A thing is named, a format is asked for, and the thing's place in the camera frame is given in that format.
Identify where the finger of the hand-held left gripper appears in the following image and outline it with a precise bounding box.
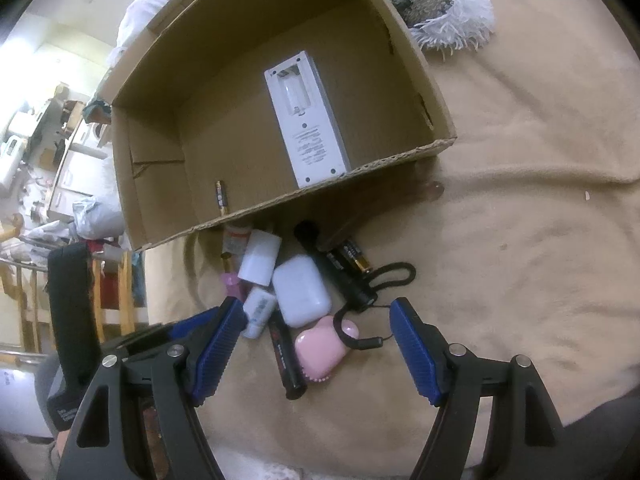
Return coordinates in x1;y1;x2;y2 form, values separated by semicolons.
167;305;224;341

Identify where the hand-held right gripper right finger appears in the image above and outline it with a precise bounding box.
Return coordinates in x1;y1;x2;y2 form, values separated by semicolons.
389;297;583;480

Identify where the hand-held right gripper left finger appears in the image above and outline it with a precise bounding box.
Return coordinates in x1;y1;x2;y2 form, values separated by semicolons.
55;296;248;480

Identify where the pink perfume bottle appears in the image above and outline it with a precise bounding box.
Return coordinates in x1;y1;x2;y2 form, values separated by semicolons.
220;255;249;302

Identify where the small white bottle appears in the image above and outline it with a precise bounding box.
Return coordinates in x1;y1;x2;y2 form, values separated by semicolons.
241;287;277;339

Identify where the black marker pen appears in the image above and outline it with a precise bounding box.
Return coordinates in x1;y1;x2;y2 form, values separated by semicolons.
267;310;307;401

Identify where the pink heart-shaped hairbrush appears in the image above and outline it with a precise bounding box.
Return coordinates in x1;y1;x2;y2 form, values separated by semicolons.
294;316;360;383

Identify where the white earbuds case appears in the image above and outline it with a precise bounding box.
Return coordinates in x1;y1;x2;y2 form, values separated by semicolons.
271;255;332;327

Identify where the brown cardboard box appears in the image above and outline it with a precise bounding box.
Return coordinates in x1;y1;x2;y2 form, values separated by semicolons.
95;0;457;252

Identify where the wooden rack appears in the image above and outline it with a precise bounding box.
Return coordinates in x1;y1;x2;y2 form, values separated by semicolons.
0;247;147;356

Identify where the grey plastic bag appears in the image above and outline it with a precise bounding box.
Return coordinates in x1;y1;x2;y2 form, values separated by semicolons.
72;197;124;241

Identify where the white cabinet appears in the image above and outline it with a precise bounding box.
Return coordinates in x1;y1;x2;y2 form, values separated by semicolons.
47;120;121;221

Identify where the beige blanket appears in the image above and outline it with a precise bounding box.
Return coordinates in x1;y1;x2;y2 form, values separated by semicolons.
142;0;640;480

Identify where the dark cloth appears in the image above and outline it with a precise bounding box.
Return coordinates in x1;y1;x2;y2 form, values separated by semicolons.
560;402;637;480

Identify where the white remote control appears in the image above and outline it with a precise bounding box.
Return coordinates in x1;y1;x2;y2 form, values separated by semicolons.
264;51;351;189

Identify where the white cloth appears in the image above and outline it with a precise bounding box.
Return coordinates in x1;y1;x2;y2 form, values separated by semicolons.
107;0;201;66

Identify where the black flashlight with lanyard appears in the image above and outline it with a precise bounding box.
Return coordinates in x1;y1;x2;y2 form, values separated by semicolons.
293;221;417;352

